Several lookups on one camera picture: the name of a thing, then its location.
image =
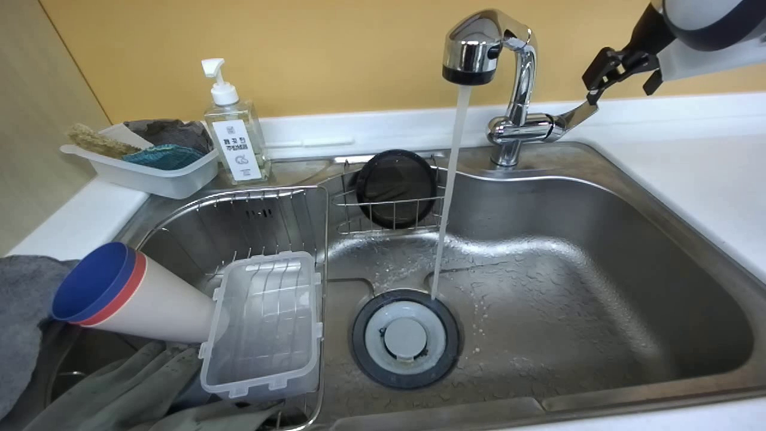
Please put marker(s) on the clear soap pump bottle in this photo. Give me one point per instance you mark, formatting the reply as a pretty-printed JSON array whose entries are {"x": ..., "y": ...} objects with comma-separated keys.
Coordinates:
[{"x": 236, "y": 143}]

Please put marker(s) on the chrome tap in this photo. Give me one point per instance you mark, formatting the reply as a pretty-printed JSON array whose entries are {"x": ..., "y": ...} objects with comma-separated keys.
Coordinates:
[{"x": 522, "y": 78}]

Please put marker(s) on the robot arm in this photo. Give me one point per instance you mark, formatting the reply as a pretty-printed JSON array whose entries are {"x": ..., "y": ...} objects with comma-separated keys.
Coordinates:
[{"x": 712, "y": 18}]

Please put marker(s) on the black round lid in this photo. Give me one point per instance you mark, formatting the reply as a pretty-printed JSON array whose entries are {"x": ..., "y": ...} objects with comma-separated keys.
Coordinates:
[{"x": 395, "y": 188}]

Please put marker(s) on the dark grey cloth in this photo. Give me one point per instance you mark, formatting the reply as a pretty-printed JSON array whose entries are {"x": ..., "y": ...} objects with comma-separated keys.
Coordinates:
[{"x": 179, "y": 133}]

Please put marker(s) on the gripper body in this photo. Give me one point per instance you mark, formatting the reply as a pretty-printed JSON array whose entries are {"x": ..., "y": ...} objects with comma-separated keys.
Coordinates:
[{"x": 651, "y": 35}]

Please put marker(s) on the grey towel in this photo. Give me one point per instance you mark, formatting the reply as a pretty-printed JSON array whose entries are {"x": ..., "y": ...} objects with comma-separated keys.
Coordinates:
[{"x": 24, "y": 311}]

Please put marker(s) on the stack of plastic cups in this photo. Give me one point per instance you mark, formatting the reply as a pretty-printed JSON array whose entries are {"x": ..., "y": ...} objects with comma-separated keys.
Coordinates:
[{"x": 149, "y": 299}]

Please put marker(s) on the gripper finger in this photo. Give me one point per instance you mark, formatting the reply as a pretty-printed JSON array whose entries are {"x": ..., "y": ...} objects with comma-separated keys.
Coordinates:
[
  {"x": 654, "y": 82},
  {"x": 610, "y": 64}
]

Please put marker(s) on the olive grey cloth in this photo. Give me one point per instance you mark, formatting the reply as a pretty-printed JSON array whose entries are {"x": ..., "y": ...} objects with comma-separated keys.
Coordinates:
[{"x": 119, "y": 392}]

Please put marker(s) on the teal scrubber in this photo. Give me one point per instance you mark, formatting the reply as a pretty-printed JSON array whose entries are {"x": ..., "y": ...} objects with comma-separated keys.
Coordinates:
[{"x": 164, "y": 157}]

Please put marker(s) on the stainless steel sink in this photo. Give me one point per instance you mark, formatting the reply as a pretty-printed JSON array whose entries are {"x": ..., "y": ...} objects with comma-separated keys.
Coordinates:
[{"x": 568, "y": 269}]

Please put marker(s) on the white plastic tray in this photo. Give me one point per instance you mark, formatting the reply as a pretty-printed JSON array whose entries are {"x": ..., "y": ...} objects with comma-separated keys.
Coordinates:
[{"x": 161, "y": 179}]

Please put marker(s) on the clear plastic container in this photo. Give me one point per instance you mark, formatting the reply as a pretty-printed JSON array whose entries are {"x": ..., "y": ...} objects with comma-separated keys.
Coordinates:
[{"x": 269, "y": 323}]

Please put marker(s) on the sink drain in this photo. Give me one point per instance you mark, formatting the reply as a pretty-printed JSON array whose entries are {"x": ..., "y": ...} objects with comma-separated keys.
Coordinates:
[{"x": 406, "y": 339}]

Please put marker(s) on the chrome tap lever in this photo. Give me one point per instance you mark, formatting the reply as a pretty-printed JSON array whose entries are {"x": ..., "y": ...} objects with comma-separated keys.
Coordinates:
[{"x": 571, "y": 121}]

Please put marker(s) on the beige scrub sponge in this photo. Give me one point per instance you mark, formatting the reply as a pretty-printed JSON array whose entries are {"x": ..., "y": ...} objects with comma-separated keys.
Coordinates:
[{"x": 99, "y": 143}]

